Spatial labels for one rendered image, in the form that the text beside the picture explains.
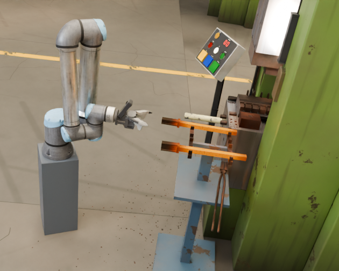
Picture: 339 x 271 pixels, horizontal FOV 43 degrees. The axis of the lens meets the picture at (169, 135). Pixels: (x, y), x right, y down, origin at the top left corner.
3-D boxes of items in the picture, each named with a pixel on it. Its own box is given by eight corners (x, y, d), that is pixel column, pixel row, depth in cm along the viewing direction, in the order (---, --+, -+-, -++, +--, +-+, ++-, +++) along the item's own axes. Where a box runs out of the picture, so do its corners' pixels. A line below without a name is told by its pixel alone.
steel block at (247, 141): (214, 185, 277) (228, 128, 253) (214, 152, 309) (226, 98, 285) (300, 198, 278) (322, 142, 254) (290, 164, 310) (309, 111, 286)
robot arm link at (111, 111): (109, 103, 243) (105, 111, 235) (118, 105, 243) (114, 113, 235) (108, 116, 248) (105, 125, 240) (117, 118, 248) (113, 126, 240)
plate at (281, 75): (273, 101, 229) (282, 72, 220) (271, 94, 237) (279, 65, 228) (277, 102, 229) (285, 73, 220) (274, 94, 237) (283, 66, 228)
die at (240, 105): (237, 117, 265) (240, 105, 261) (235, 102, 282) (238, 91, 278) (304, 127, 266) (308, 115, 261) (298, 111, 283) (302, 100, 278)
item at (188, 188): (173, 199, 228) (174, 196, 227) (178, 156, 262) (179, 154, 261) (228, 208, 228) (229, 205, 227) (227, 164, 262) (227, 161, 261)
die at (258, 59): (251, 64, 246) (254, 49, 241) (248, 51, 263) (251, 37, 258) (322, 75, 247) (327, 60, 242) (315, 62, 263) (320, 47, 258)
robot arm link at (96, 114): (87, 114, 249) (88, 99, 244) (108, 118, 249) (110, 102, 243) (83, 122, 241) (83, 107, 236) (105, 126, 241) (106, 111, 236)
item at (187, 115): (183, 120, 318) (184, 114, 315) (184, 116, 322) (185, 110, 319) (242, 128, 318) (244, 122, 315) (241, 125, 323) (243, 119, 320)
